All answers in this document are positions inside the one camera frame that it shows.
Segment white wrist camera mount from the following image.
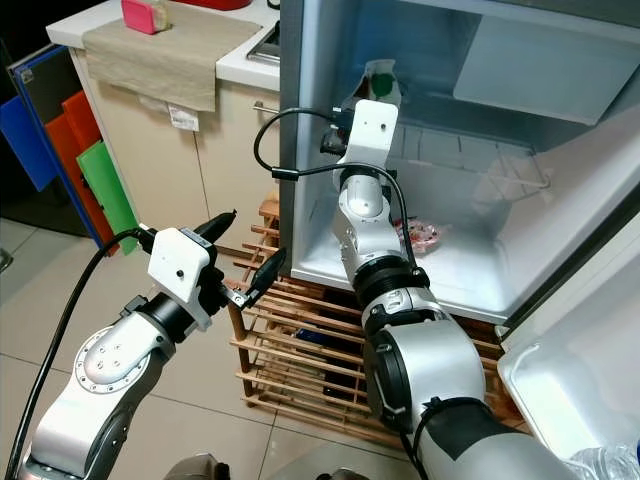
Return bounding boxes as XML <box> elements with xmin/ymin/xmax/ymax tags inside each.
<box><xmin>335</xmin><ymin>100</ymin><xmax>402</xmax><ymax>173</ymax></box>
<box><xmin>147</xmin><ymin>228</ymin><xmax>217</xmax><ymax>327</ymax></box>

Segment wooden slatted wine rack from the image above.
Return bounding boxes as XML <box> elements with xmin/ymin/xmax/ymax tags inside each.
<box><xmin>225</xmin><ymin>190</ymin><xmax>528</xmax><ymax>453</ymax></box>

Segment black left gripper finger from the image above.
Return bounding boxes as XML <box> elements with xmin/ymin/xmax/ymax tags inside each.
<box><xmin>240</xmin><ymin>247</ymin><xmax>288</xmax><ymax>303</ymax></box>
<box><xmin>195</xmin><ymin>208</ymin><xmax>240</xmax><ymax>241</ymax></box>

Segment grey mini fridge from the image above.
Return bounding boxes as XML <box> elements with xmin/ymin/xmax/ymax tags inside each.
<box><xmin>278</xmin><ymin>0</ymin><xmax>640</xmax><ymax>333</ymax></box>

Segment beige linen cloth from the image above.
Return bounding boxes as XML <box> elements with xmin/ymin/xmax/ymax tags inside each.
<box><xmin>82</xmin><ymin>15</ymin><xmax>264</xmax><ymax>114</ymax></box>

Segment white wire fridge shelf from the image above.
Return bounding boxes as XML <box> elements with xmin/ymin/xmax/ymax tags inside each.
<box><xmin>400</xmin><ymin>128</ymin><xmax>553</xmax><ymax>193</ymax></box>

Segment pink plastic box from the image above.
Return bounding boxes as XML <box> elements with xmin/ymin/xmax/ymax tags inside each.
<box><xmin>120</xmin><ymin>0</ymin><xmax>161</xmax><ymax>37</ymax></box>

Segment red plastic cutting board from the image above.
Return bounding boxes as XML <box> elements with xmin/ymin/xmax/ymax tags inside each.
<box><xmin>62</xmin><ymin>88</ymin><xmax>103</xmax><ymax>149</ymax></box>
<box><xmin>45</xmin><ymin>112</ymin><xmax>109</xmax><ymax>248</ymax></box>

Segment green plastic cutting board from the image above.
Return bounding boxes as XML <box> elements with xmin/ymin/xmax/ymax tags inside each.
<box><xmin>76</xmin><ymin>140</ymin><xmax>141</xmax><ymax>253</ymax></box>

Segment green labelled food package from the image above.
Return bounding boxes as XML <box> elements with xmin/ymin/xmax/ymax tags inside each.
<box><xmin>360</xmin><ymin>60</ymin><xmax>402</xmax><ymax>104</ymax></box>

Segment white paper tag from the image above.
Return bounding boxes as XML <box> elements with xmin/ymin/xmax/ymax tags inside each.
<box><xmin>168</xmin><ymin>104</ymin><xmax>200</xmax><ymax>132</ymax></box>

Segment grey left robot leg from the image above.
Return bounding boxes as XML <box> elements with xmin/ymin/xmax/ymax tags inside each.
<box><xmin>175</xmin><ymin>455</ymin><xmax>233</xmax><ymax>480</ymax></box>

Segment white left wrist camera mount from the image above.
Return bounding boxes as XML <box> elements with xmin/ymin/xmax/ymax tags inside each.
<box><xmin>147</xmin><ymin>228</ymin><xmax>217</xmax><ymax>327</ymax></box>

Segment large dark appliance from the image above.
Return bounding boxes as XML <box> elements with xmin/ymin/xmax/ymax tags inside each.
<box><xmin>0</xmin><ymin>0</ymin><xmax>83</xmax><ymax>237</ymax></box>

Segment blue plastic cutting board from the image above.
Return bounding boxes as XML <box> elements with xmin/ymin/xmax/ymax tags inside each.
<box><xmin>0</xmin><ymin>95</ymin><xmax>62</xmax><ymax>192</ymax></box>

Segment beige kitchen cabinet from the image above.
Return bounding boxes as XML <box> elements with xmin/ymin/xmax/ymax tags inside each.
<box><xmin>75</xmin><ymin>45</ymin><xmax>282</xmax><ymax>229</ymax></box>

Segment clear water bottle blue cap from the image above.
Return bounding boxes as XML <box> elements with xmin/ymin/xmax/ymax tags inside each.
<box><xmin>565</xmin><ymin>445</ymin><xmax>640</xmax><ymax>480</ymax></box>

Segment frosted freezer compartment flap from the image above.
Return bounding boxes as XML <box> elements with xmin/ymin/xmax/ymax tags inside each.
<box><xmin>450</xmin><ymin>14</ymin><xmax>640</xmax><ymax>128</ymax></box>

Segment red espresso coffee machine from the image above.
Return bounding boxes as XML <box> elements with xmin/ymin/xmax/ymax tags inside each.
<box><xmin>190</xmin><ymin>0</ymin><xmax>253</xmax><ymax>12</ymax></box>

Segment dark board blue rim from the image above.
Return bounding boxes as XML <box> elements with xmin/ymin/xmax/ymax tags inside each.
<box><xmin>5</xmin><ymin>45</ymin><xmax>106</xmax><ymax>251</ymax></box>

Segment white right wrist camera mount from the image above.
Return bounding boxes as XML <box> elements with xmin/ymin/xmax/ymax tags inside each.
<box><xmin>335</xmin><ymin>100</ymin><xmax>402</xmax><ymax>173</ymax></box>

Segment stainless steel gas hob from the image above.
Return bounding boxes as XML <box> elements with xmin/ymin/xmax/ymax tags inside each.
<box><xmin>245</xmin><ymin>18</ymin><xmax>282</xmax><ymax>68</ymax></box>

